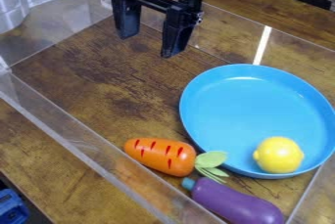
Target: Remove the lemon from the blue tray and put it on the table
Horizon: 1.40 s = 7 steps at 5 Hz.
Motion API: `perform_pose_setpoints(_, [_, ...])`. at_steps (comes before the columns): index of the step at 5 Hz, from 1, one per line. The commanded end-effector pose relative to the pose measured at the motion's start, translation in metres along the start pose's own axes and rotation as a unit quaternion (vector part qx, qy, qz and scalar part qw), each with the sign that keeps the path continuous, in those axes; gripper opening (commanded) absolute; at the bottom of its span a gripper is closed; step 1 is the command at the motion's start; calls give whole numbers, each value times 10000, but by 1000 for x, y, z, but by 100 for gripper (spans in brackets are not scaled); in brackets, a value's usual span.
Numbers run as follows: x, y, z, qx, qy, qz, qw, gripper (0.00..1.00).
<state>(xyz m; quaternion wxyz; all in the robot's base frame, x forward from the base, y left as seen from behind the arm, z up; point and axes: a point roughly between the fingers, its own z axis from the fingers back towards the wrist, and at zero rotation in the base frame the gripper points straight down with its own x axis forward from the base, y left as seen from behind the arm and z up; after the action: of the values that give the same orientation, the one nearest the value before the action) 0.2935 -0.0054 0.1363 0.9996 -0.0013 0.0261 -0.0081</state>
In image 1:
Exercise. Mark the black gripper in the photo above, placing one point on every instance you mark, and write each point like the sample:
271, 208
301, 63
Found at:
183, 17

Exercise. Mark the blue round plastic tray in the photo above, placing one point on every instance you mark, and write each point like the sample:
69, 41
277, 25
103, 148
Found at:
239, 104

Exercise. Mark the yellow toy lemon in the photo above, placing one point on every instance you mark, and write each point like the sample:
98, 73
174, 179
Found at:
278, 155

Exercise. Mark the orange toy carrot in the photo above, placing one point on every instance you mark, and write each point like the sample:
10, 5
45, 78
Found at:
175, 158

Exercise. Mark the purple toy eggplant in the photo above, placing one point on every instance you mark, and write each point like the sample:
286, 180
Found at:
238, 207

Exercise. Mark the blue plastic object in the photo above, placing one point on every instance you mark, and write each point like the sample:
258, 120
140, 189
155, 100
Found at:
14, 211

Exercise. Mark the clear acrylic enclosure wall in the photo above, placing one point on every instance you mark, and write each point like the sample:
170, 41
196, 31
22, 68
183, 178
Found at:
82, 90

